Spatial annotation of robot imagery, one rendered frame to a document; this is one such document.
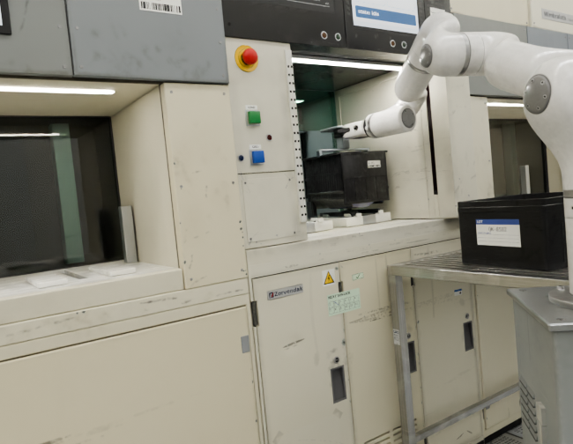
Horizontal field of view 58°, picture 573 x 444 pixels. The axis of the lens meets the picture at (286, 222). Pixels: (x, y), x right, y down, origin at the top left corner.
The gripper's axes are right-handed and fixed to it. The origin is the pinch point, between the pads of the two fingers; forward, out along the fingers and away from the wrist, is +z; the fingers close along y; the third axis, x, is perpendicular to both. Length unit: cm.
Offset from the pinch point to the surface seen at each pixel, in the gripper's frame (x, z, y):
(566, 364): -51, -100, -45
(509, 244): -38, -67, -6
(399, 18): 31.0, -30.1, 1.2
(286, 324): -54, -30, -51
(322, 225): -31.1, -10.1, -20.9
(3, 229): -23, 15, -110
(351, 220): -30.9, -10.1, -8.3
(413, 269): -44, -42, -15
